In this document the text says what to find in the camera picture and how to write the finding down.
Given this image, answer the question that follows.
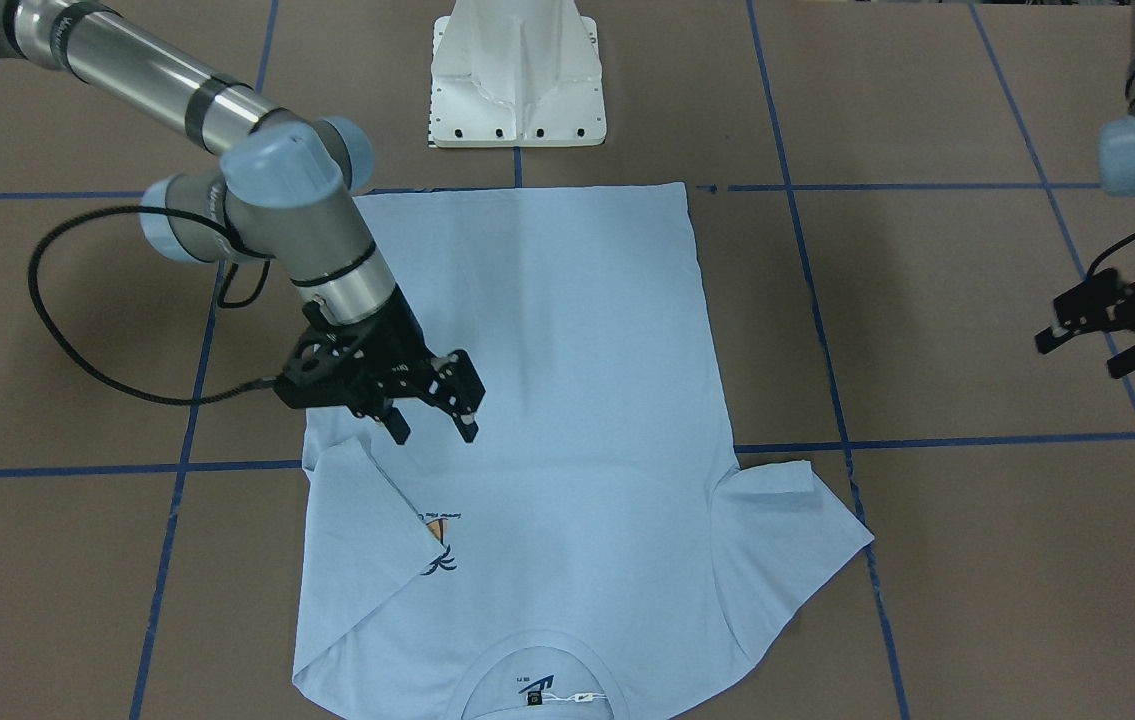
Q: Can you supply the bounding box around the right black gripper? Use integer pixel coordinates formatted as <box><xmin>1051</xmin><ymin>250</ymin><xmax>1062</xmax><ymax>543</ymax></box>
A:
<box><xmin>302</xmin><ymin>287</ymin><xmax>485</xmax><ymax>446</ymax></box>

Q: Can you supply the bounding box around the light blue t-shirt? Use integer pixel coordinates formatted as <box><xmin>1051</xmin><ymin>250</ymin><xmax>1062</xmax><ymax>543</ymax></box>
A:
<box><xmin>292</xmin><ymin>183</ymin><xmax>872</xmax><ymax>719</ymax></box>

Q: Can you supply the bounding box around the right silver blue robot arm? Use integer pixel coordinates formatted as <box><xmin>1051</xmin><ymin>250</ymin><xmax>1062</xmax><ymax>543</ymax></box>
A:
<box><xmin>0</xmin><ymin>1</ymin><xmax>485</xmax><ymax>445</ymax></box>

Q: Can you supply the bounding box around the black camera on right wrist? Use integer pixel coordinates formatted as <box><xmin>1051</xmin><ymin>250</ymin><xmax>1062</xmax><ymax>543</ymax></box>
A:
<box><xmin>274</xmin><ymin>329</ymin><xmax>363</xmax><ymax>409</ymax></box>

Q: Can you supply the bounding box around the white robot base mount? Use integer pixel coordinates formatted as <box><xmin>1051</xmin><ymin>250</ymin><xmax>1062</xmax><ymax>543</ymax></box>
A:
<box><xmin>427</xmin><ymin>1</ymin><xmax>608</xmax><ymax>149</ymax></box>

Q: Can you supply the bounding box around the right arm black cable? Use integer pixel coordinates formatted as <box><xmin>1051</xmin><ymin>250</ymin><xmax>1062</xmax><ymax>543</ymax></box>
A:
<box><xmin>27</xmin><ymin>206</ymin><xmax>308</xmax><ymax>407</ymax></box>

